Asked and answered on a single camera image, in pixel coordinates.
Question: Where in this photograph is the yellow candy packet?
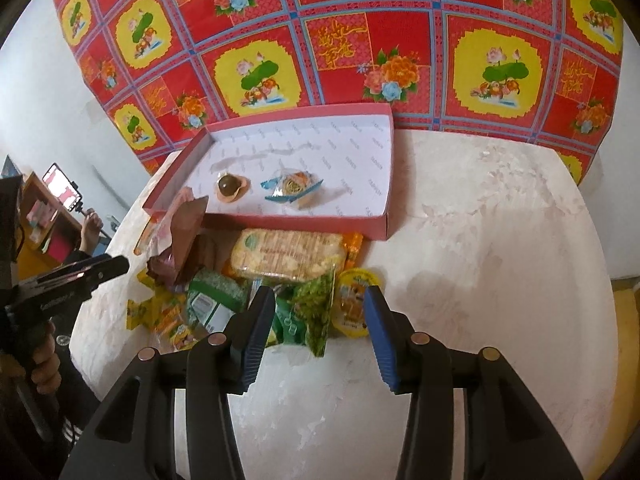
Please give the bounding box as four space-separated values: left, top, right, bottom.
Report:
125 270 168 332

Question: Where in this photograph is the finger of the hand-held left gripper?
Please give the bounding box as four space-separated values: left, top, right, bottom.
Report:
65 265 130 297
60 254 127 281

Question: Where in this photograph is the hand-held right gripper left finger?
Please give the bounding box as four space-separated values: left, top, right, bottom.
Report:
60 285 278 480

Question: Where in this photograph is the black phone tripod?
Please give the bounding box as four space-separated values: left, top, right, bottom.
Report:
72 180 113 238

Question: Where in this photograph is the orange rice cracker packet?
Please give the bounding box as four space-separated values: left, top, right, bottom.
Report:
230 229 365 282

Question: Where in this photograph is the wooden shelf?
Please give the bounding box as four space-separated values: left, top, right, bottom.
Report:
17 172 81 266

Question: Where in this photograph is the person's left hand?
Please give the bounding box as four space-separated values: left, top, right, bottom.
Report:
22 332 63 399

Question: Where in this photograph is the brown snack packet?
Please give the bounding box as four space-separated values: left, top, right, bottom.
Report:
167 195 216 286

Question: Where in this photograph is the green snack packet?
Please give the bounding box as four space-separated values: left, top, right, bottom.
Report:
185 267 251 333
295 272 337 358
267 295 311 348

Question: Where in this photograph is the round brown jelly candy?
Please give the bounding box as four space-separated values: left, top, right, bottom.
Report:
215 172 251 203

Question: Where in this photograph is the yellow jelly cup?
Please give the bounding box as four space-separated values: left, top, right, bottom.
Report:
332 267 386 337

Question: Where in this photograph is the smartphone with lit screen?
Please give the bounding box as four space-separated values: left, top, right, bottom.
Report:
42 162 83 213

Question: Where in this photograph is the shallow pink cardboard box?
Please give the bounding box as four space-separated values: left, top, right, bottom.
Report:
142 103 396 242

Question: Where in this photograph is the person's left forearm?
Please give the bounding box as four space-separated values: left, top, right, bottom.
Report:
50 345 103 461

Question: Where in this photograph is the red floral printed cloth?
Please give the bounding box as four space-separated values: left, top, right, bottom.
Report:
50 0 626 186

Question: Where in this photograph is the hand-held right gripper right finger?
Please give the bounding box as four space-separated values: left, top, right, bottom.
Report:
362 284 583 480

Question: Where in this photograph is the clear blue-edged snack packet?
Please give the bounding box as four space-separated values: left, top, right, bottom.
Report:
260 170 323 208

